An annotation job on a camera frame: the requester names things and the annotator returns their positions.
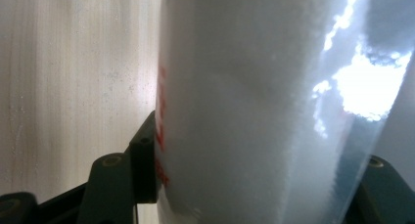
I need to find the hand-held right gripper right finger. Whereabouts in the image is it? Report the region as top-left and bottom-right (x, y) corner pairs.
(336, 117), (386, 218)

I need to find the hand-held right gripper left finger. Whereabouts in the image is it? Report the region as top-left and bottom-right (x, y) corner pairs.
(128, 110), (161, 204)

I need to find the red and clear salt bag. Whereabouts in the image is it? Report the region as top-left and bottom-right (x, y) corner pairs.
(154, 0), (415, 224)

